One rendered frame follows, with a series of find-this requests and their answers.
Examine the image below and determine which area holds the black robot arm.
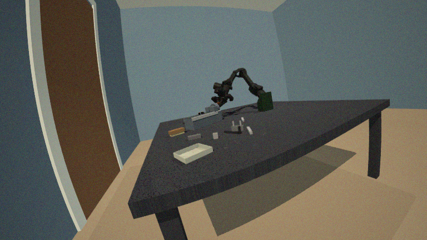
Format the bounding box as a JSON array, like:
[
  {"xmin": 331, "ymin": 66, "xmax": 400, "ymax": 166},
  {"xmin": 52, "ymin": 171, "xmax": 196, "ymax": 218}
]
[{"xmin": 213, "ymin": 68, "xmax": 265, "ymax": 97}]

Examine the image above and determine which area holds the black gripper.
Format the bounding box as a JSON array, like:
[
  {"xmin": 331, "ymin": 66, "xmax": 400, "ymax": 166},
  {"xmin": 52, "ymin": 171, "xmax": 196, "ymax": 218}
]
[{"xmin": 211, "ymin": 90, "xmax": 234, "ymax": 107}]

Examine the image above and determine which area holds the cream open tray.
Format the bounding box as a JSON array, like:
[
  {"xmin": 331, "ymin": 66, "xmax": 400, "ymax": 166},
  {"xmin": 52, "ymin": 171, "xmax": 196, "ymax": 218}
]
[{"xmin": 173, "ymin": 143, "xmax": 213, "ymax": 164}]

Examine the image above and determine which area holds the tan rectangular block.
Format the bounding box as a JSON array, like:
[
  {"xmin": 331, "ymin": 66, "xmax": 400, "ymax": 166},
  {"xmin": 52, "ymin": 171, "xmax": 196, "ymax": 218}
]
[{"xmin": 168, "ymin": 127, "xmax": 185, "ymax": 137}]

